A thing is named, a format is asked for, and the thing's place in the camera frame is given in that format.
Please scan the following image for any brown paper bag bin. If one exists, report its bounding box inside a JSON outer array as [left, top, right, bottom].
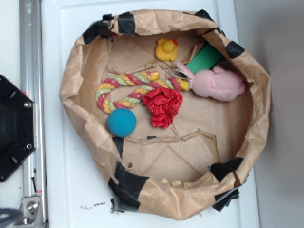
[[60, 9, 271, 220]]

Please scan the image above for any blue foam ball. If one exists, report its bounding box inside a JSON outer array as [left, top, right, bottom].
[[106, 108, 137, 138]]

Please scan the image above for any yellow rubber duck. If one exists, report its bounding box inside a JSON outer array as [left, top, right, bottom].
[[155, 38, 178, 61]]

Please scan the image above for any pink plush bunny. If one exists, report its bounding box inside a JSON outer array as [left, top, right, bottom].
[[176, 62, 246, 102]]

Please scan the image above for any green foam block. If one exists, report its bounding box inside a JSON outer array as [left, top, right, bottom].
[[186, 43, 223, 74]]

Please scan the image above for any white plastic tray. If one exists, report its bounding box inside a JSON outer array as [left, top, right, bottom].
[[41, 0, 259, 228]]

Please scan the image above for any multicolour rope toy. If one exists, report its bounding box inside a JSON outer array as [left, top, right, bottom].
[[95, 71, 190, 114]]

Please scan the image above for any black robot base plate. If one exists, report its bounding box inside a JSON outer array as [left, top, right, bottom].
[[0, 75, 35, 182]]

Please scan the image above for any aluminium rail frame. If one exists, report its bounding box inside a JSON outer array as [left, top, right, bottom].
[[19, 0, 49, 228]]

